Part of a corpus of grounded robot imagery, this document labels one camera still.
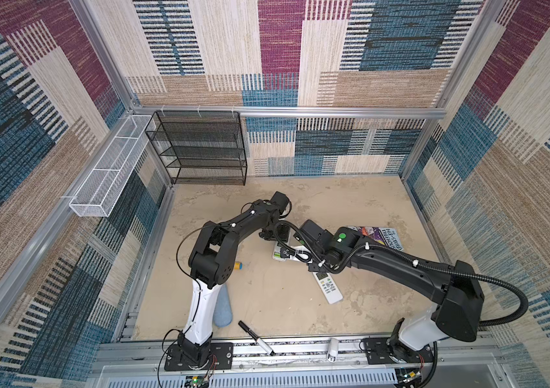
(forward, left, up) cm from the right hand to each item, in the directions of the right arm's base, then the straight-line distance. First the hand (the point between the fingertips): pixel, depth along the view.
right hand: (317, 253), depth 80 cm
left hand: (+13, +10, -11) cm, 20 cm away
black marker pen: (-22, +20, -12) cm, 32 cm away
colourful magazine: (+12, -31, -12) cm, 35 cm away
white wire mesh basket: (+9, +64, +21) cm, 68 cm away
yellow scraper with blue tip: (+1, +27, -11) cm, 29 cm away
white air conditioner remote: (-7, -4, -12) cm, 15 cm away
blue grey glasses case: (-15, +31, -11) cm, 36 cm away
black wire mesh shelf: (+53, +46, +3) cm, 70 cm away
